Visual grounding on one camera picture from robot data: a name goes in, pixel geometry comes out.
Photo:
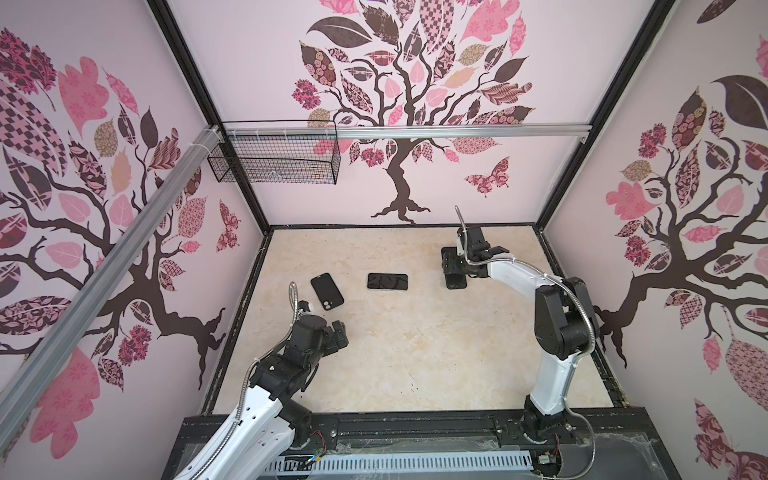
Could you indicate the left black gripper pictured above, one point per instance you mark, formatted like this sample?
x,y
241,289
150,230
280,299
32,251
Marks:
x,y
331,344

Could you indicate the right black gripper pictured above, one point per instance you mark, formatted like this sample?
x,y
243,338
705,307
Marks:
x,y
449,263

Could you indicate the black phone case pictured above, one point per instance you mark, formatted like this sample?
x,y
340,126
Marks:
x,y
327,291

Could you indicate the black phone case horizontal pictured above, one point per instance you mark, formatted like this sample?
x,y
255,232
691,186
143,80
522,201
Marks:
x,y
387,281

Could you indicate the black phone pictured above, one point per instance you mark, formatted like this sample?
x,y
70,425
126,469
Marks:
x,y
456,281

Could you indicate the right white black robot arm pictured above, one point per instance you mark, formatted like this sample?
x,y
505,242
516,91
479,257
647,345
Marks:
x,y
545,408

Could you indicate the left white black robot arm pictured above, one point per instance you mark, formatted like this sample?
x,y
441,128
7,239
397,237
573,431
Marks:
x,y
266,421

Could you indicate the right metal flexible conduit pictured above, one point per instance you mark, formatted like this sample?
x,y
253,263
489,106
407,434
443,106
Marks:
x,y
562,326

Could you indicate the aluminium rail back horizontal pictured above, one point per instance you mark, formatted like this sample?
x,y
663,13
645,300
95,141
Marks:
x,y
413,132

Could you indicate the black wire basket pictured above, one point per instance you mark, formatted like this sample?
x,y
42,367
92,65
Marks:
x,y
278,151

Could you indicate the white slotted cable duct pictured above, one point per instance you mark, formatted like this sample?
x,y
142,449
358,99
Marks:
x,y
400,463

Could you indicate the aluminium rail left diagonal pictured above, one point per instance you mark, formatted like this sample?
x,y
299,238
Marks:
x,y
35,375

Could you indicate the black base frame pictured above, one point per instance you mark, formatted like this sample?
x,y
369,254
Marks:
x,y
623,442

